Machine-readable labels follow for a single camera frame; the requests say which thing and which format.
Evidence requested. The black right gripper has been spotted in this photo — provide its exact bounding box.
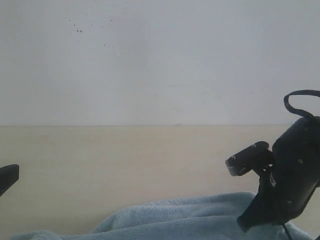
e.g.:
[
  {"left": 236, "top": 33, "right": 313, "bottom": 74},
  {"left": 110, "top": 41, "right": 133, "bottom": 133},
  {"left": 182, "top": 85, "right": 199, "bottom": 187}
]
[{"left": 237, "top": 117, "right": 320, "bottom": 233}]

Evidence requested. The black velcro strap loop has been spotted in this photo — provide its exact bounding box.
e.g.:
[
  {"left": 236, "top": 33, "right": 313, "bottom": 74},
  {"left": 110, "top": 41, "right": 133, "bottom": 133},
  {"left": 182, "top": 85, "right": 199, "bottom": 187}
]
[{"left": 283, "top": 89, "right": 320, "bottom": 118}]

